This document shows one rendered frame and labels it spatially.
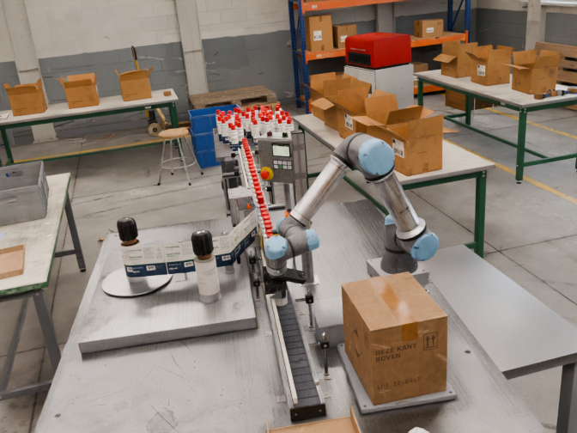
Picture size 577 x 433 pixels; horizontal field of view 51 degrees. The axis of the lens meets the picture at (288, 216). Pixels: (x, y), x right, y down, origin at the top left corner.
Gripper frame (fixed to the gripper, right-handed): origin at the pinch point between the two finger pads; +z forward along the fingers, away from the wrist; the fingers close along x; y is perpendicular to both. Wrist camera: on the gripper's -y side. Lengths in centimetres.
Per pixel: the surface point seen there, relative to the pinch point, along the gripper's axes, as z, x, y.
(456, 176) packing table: 99, -131, -136
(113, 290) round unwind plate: 20, -26, 69
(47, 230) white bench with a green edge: 82, -115, 123
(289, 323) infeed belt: -0.9, 12.5, -0.6
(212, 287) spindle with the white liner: 5.3, -11.8, 26.9
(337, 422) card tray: -22, 59, -7
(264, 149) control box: -26, -54, -1
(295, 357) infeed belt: -11.8, 31.6, 0.4
